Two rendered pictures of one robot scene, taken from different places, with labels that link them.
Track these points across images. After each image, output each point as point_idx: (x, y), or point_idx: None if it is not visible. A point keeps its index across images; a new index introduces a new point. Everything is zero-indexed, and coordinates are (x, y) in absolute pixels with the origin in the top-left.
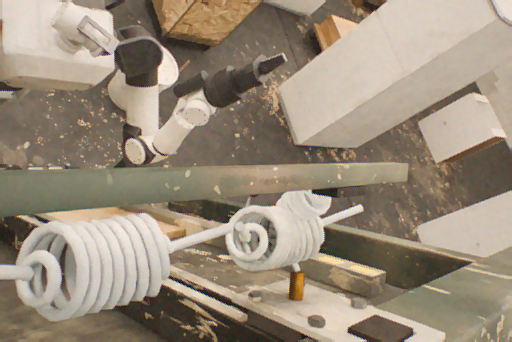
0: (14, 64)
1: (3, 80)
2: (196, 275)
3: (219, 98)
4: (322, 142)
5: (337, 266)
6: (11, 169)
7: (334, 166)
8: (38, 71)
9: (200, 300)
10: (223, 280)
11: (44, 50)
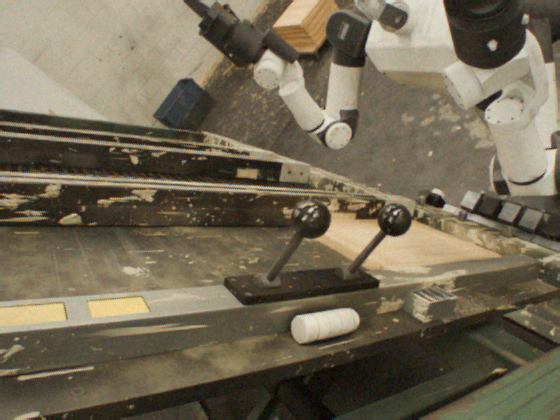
0: (372, 60)
1: (395, 81)
2: (204, 256)
3: (454, 45)
4: None
5: (78, 296)
6: (489, 198)
7: None
8: (386, 63)
9: (24, 173)
10: (176, 263)
11: (384, 40)
